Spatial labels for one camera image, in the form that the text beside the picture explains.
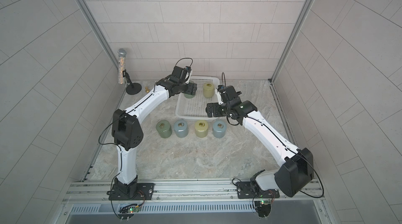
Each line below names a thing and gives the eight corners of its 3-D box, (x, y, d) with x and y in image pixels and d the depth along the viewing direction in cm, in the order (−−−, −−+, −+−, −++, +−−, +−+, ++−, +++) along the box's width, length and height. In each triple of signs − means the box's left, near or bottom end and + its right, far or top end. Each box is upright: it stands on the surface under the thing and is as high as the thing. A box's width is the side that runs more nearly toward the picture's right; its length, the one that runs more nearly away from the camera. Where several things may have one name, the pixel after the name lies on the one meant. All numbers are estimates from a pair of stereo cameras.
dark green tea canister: (158, 137, 90) (154, 131, 83) (160, 127, 94) (157, 120, 87) (171, 137, 90) (168, 131, 83) (172, 127, 94) (170, 120, 88)
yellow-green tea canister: (195, 137, 90) (194, 131, 83) (196, 126, 95) (195, 119, 88) (208, 137, 90) (208, 131, 83) (208, 126, 95) (208, 119, 88)
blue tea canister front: (175, 137, 90) (172, 130, 84) (176, 126, 95) (174, 119, 88) (187, 137, 90) (186, 130, 84) (188, 126, 95) (187, 119, 88)
